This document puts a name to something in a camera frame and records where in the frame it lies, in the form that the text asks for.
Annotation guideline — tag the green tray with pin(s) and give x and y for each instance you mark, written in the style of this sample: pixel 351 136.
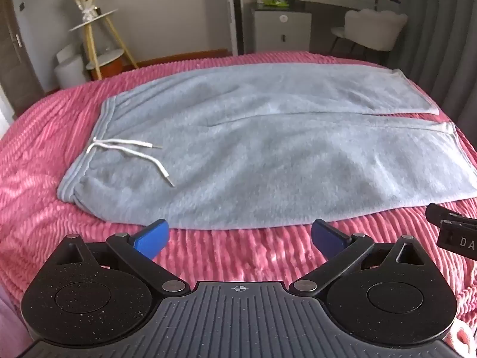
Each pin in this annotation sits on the green tray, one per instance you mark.
pixel 276 3

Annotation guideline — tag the yellow-legged tiered stand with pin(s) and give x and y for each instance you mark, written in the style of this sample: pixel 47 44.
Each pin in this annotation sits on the yellow-legged tiered stand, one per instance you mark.
pixel 91 50

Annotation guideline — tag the pink ribbed blanket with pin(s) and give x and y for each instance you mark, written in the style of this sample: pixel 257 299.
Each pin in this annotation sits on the pink ribbed blanket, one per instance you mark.
pixel 44 179

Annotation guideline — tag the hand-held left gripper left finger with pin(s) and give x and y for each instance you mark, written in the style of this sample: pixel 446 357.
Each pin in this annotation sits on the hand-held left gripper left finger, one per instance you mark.
pixel 151 236

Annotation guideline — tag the orange round stool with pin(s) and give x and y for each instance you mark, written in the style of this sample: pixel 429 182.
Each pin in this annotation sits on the orange round stool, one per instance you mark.
pixel 111 68

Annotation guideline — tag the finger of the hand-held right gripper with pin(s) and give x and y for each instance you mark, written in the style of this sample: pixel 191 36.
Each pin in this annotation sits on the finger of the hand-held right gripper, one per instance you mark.
pixel 445 214

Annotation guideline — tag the white shell-back chair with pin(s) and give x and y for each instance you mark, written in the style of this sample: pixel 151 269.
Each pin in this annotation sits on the white shell-back chair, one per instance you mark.
pixel 372 30

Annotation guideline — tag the grey pants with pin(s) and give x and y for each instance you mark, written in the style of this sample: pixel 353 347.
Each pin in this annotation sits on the grey pants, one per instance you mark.
pixel 261 149

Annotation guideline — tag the brown wooden door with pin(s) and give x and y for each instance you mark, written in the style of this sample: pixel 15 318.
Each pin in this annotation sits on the brown wooden door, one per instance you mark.
pixel 15 63

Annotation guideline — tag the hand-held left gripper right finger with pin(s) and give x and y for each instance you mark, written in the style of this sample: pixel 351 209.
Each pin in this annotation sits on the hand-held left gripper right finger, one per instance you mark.
pixel 328 236

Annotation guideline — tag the grey curtain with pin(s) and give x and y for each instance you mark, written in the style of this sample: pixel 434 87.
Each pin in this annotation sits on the grey curtain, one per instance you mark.
pixel 439 44

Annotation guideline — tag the white cylindrical bin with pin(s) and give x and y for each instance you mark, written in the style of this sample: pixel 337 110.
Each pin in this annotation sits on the white cylindrical bin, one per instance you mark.
pixel 70 72

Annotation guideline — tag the grey drawer cabinet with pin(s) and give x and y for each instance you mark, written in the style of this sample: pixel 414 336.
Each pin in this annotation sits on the grey drawer cabinet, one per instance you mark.
pixel 279 33

